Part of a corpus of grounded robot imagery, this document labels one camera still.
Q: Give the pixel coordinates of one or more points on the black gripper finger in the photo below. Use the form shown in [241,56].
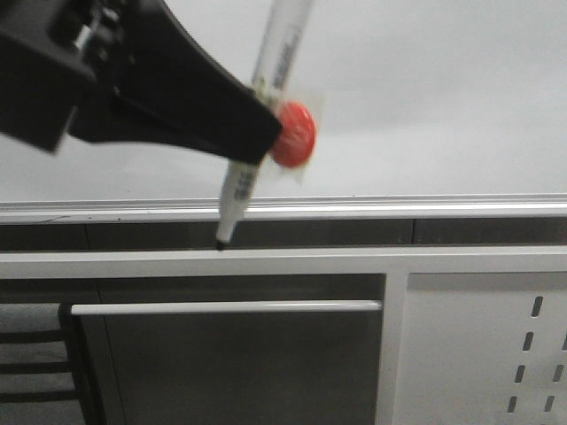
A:
[156,84]

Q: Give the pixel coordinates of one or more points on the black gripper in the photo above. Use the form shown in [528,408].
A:
[53,58]

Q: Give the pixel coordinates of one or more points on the white whiteboard marker pen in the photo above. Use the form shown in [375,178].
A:
[286,25]

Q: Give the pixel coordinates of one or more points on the red round magnet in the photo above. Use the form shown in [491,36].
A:
[296,143]

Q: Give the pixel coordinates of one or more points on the large white whiteboard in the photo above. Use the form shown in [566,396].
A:
[424,109]

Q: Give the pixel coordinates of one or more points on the black slatted chair back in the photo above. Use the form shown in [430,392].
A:
[40,381]

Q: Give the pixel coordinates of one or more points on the white perforated metal panel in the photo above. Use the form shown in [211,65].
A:
[483,349]

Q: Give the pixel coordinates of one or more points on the grey panel with white rail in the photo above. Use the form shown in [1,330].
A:
[252,362]

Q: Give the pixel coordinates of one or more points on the white metal stand frame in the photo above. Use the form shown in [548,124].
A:
[396,265]

